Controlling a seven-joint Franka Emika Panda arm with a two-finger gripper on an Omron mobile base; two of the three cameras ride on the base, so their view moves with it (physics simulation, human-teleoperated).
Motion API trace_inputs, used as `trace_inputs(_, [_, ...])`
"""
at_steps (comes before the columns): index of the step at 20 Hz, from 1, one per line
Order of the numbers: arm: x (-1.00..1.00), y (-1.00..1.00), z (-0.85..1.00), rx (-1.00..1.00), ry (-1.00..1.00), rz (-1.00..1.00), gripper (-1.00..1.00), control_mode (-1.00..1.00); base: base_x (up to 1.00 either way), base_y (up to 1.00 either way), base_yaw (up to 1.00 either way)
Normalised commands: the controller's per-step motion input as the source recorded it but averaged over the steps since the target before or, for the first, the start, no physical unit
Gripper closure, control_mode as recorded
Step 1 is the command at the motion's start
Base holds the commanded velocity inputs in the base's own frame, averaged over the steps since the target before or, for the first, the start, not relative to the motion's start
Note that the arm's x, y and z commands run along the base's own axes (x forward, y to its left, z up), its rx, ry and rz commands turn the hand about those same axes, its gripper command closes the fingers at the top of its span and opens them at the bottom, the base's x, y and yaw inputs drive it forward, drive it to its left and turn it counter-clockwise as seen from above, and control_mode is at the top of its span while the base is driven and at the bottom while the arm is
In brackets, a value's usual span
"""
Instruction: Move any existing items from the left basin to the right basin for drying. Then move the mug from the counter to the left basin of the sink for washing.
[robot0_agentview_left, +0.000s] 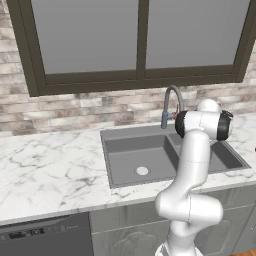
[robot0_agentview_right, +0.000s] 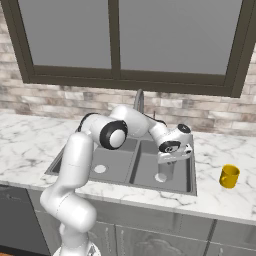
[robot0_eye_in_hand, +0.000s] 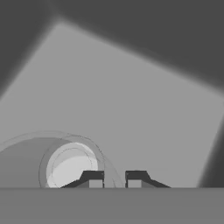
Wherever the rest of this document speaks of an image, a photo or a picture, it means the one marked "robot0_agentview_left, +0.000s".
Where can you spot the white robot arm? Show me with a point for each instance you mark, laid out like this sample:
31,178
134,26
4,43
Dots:
193,173

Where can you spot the grey double basin sink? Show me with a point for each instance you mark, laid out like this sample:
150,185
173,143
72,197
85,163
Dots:
140,156

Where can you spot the grey curved tap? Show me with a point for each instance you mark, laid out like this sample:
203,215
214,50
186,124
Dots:
168,100

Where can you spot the dark framed window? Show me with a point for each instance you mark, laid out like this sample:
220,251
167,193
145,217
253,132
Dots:
140,43

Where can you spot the grey cupboard door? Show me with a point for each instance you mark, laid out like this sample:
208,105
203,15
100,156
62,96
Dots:
247,233
133,240

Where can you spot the dark grey dishwasher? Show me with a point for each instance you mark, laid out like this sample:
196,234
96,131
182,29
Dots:
46,236

